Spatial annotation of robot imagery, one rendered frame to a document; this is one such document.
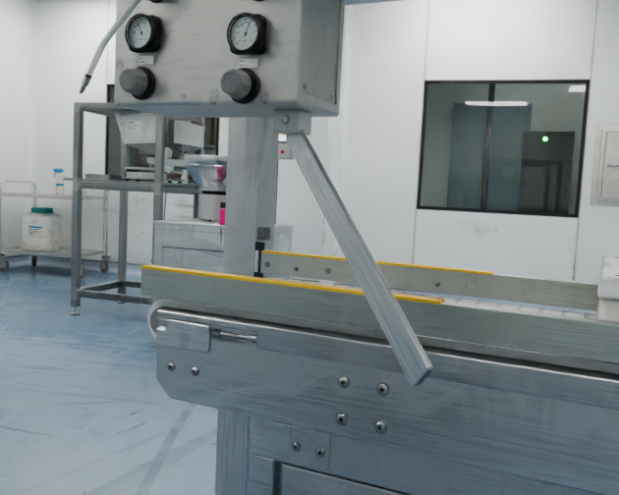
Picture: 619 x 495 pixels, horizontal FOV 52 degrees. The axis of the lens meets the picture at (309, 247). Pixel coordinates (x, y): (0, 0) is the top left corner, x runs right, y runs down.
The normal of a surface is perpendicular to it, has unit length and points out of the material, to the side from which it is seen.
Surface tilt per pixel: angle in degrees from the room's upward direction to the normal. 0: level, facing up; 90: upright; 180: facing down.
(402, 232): 90
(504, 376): 90
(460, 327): 90
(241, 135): 90
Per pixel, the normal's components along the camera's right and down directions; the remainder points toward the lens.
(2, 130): 0.95, 0.07
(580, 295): -0.43, 0.06
